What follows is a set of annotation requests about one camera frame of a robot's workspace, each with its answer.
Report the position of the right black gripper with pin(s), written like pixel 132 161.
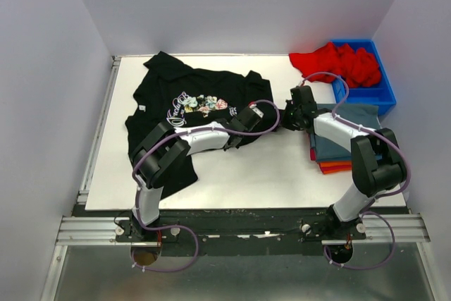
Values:
pixel 285 121

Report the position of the black floral t shirt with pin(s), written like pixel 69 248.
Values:
pixel 175 92

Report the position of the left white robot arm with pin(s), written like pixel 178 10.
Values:
pixel 163 152

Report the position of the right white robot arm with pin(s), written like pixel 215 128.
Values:
pixel 377 163

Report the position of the folded teal t shirt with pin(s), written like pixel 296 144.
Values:
pixel 331 139

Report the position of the folded magenta t shirt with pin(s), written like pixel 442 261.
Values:
pixel 312 153

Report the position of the red t shirt in bin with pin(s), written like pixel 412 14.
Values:
pixel 321 65

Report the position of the blue plastic bin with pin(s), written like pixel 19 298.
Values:
pixel 369 83

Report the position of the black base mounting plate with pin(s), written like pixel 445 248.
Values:
pixel 236 232

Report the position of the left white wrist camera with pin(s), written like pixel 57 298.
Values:
pixel 256 110

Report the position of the aluminium front rail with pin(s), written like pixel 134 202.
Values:
pixel 404 228

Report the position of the aluminium rail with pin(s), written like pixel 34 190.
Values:
pixel 404 228
pixel 89 169

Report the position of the aluminium left side rail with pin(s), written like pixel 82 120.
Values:
pixel 89 169

